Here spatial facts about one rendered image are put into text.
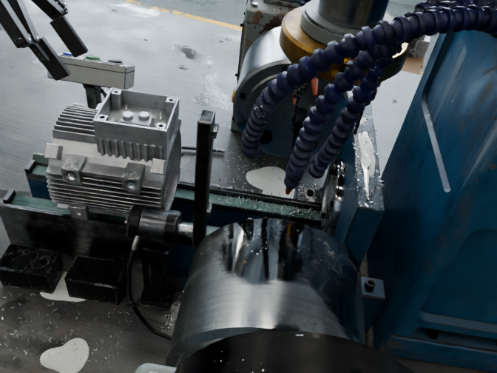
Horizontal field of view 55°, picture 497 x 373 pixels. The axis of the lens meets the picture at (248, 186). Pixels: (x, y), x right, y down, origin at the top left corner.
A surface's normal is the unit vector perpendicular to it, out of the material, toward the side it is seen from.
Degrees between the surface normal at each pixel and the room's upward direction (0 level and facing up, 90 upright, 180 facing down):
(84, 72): 65
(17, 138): 0
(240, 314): 21
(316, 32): 90
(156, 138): 90
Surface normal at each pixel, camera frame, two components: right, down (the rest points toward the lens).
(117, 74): -0.06, 0.31
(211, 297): -0.55, -0.66
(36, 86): 0.11, -0.72
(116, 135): -0.10, 0.68
